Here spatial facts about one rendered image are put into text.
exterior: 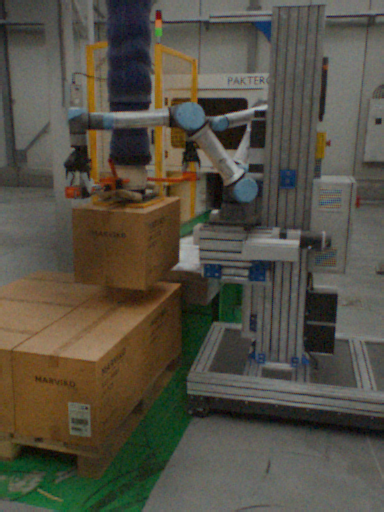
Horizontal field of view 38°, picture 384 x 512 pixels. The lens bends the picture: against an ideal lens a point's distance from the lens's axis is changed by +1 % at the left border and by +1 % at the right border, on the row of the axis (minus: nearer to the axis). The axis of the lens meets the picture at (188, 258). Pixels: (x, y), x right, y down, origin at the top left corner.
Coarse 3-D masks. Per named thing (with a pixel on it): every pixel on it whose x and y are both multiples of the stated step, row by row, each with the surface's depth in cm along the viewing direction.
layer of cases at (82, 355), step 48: (0, 288) 325; (48, 288) 325; (96, 288) 326; (0, 336) 253; (48, 336) 253; (96, 336) 253; (144, 336) 281; (0, 384) 244; (48, 384) 237; (96, 384) 230; (144, 384) 287; (48, 432) 242; (96, 432) 235
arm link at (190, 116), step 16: (176, 112) 244; (192, 112) 241; (192, 128) 242; (208, 128) 248; (208, 144) 248; (224, 160) 251; (224, 176) 255; (240, 176) 253; (240, 192) 254; (256, 192) 257
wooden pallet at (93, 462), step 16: (176, 352) 338; (176, 368) 341; (160, 384) 321; (144, 400) 288; (128, 416) 286; (0, 432) 250; (112, 432) 250; (128, 432) 271; (0, 448) 252; (16, 448) 254; (48, 448) 244; (64, 448) 241; (80, 448) 239; (96, 448) 237; (112, 448) 251; (80, 464) 241; (96, 464) 238
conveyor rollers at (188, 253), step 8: (192, 232) 499; (184, 240) 466; (192, 240) 465; (184, 248) 435; (192, 248) 437; (184, 256) 410; (192, 256) 410; (176, 264) 386; (184, 264) 385; (192, 264) 383
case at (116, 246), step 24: (72, 216) 282; (96, 216) 278; (120, 216) 274; (144, 216) 271; (168, 216) 307; (96, 240) 281; (120, 240) 277; (144, 240) 274; (168, 240) 310; (96, 264) 284; (120, 264) 281; (144, 264) 277; (168, 264) 314; (144, 288) 280
